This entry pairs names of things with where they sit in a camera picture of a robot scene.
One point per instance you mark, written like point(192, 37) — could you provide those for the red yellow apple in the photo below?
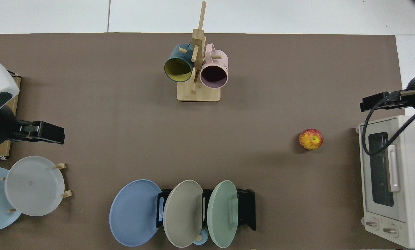
point(311, 139)

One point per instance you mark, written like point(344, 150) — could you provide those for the wooden plate rack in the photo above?
point(60, 166)

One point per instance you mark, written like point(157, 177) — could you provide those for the grey plate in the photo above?
point(33, 185)

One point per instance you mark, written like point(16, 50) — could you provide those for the beige plate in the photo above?
point(181, 215)

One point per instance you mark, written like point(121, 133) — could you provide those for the black dish rack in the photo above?
point(245, 208)

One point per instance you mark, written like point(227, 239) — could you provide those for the pale green plate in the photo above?
point(221, 215)

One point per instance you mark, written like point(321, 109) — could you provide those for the pale toaster oven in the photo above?
point(409, 173)

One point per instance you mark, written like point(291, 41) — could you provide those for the brown table cloth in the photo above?
point(263, 86)

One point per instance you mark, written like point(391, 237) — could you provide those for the dark blue cup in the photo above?
point(178, 71)

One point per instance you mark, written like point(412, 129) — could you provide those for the wooden cup stand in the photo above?
point(198, 93)

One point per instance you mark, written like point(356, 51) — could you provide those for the pink cup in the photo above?
point(212, 74)

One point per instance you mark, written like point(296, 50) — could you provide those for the small blue round thing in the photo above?
point(204, 240)

